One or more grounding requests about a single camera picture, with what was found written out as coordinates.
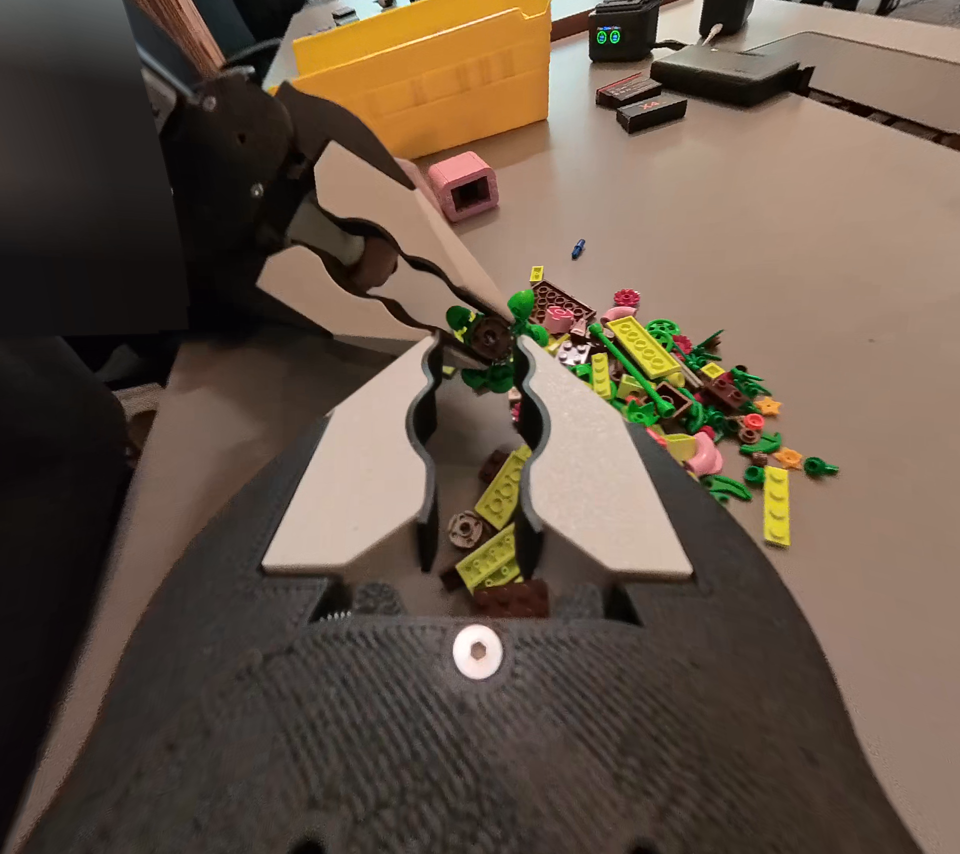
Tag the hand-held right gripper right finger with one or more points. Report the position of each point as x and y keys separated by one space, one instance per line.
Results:
x=607 y=494

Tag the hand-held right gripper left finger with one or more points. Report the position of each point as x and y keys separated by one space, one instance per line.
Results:
x=352 y=486

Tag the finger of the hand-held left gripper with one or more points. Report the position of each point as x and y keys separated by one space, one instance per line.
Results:
x=397 y=216
x=315 y=299

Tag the pink toy brick pot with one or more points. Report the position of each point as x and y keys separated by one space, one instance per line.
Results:
x=461 y=175

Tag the pile of small toy bricks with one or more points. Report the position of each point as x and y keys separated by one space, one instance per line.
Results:
x=675 y=404

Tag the green toy stem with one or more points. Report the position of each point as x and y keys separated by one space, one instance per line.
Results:
x=630 y=370

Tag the green leafy brick plant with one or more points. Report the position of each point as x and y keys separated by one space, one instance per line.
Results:
x=484 y=340

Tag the person's left hand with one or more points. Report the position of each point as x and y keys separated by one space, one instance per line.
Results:
x=375 y=269

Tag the pink arch toy piece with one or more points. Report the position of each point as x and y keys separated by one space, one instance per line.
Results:
x=705 y=455

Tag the yellow plastic bin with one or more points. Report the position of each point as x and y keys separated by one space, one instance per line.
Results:
x=435 y=81

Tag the brown toy brick plate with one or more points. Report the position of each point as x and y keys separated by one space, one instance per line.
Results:
x=562 y=302
x=514 y=599

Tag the long wide lime plate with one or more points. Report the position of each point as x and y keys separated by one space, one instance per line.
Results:
x=643 y=346

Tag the narrow lime toy plate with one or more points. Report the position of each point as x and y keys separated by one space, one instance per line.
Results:
x=777 y=505

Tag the green toy wheel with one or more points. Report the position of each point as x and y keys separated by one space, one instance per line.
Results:
x=664 y=330

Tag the pink curved toy tube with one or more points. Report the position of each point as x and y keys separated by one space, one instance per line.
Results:
x=616 y=315

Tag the small black box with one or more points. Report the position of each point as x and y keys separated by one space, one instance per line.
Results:
x=343 y=13

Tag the magenta flower toy piece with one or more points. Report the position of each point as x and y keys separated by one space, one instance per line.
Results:
x=626 y=297

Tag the black charger with green lights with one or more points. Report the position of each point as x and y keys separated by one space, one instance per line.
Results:
x=626 y=21

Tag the black flat power box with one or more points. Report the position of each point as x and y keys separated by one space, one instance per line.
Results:
x=727 y=73

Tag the black camera battery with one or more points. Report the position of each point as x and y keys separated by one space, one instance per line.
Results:
x=628 y=90
x=651 y=112

